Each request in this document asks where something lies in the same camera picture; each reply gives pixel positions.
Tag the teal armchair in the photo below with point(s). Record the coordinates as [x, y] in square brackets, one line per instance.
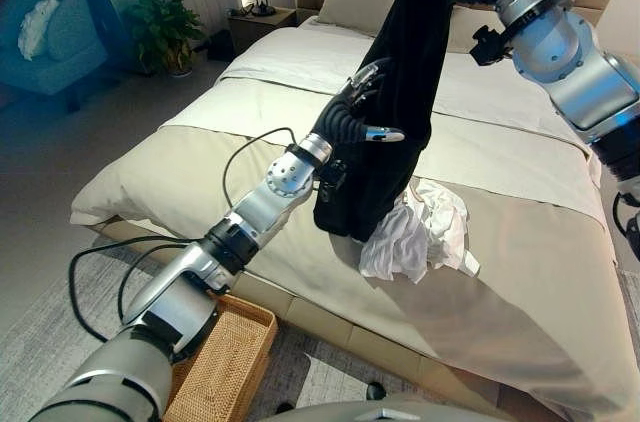
[45, 37]

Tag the green potted plant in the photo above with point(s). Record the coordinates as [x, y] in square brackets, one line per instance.
[165, 34]

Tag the black wrist clamp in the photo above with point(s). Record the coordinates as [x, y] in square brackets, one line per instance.
[492, 44]

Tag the black garment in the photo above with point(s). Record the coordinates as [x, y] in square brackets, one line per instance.
[395, 107]

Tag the dark bedside table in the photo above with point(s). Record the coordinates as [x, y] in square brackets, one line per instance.
[260, 27]

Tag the beige bed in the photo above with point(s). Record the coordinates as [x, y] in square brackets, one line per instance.
[360, 202]

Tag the white crumpled garment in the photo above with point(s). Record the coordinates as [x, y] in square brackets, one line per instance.
[420, 237]

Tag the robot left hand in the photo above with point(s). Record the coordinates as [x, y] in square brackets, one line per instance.
[345, 117]

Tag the white cloth on armchair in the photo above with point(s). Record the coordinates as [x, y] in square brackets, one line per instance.
[36, 24]

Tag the white pillow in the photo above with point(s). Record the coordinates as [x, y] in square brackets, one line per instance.
[475, 29]

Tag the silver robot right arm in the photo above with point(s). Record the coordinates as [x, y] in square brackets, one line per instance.
[570, 67]

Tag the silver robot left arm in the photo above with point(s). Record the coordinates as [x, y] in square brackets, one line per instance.
[165, 312]

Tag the woven wicker basket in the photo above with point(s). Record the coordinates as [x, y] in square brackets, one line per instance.
[222, 362]

